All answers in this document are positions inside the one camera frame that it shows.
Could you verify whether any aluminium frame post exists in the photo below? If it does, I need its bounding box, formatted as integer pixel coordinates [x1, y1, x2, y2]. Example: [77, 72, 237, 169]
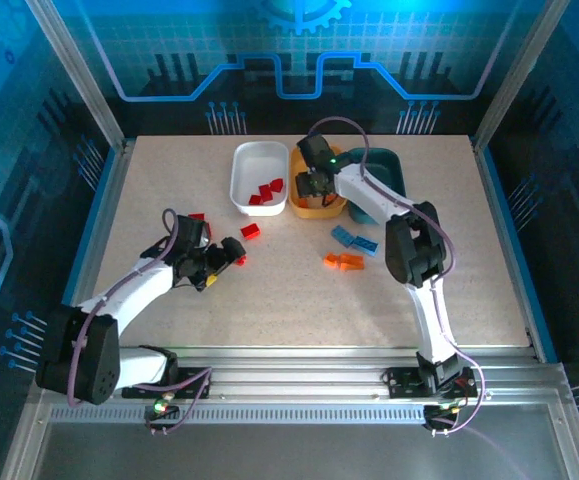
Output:
[472, 0, 571, 147]
[23, 0, 129, 147]

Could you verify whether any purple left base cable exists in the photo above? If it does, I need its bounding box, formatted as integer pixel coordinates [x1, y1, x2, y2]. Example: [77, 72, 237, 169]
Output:
[133, 367, 214, 435]

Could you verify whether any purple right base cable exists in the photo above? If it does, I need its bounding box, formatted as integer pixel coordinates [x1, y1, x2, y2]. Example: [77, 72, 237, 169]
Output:
[428, 379, 488, 437]

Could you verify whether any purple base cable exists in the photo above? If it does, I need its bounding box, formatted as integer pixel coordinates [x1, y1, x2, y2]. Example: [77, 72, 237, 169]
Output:
[133, 367, 214, 435]
[428, 379, 488, 437]

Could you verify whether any dark teal plastic container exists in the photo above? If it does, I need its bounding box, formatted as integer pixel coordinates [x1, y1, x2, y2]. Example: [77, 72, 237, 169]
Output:
[344, 146, 408, 225]

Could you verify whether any grey metal panel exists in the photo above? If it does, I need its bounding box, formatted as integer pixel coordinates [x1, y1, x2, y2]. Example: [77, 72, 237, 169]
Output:
[3, 423, 579, 480]

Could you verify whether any aluminium table side rail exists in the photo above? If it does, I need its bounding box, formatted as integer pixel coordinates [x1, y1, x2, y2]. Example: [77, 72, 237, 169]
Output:
[470, 135, 545, 361]
[63, 139, 138, 321]

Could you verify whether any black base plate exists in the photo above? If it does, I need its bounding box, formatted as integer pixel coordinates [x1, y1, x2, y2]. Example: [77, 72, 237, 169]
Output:
[381, 364, 478, 401]
[168, 366, 214, 400]

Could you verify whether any orange plastic container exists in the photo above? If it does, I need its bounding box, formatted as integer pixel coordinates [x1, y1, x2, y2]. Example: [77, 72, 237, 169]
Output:
[288, 144, 349, 220]

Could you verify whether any white plastic container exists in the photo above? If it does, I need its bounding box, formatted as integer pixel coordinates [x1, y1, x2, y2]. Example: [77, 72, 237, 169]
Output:
[229, 141, 290, 217]

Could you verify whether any aluminium mounting rail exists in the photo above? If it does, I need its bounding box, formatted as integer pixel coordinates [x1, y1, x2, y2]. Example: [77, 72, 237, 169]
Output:
[28, 347, 570, 426]

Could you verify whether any blue lego brick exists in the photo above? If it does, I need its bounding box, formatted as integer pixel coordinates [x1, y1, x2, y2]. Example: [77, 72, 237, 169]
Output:
[352, 236, 380, 256]
[330, 225, 357, 249]

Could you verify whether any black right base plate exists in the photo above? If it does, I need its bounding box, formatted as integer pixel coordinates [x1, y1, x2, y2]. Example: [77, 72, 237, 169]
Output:
[381, 364, 478, 401]

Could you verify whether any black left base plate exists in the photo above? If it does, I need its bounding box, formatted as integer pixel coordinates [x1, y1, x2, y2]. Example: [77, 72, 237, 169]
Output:
[168, 366, 214, 400]

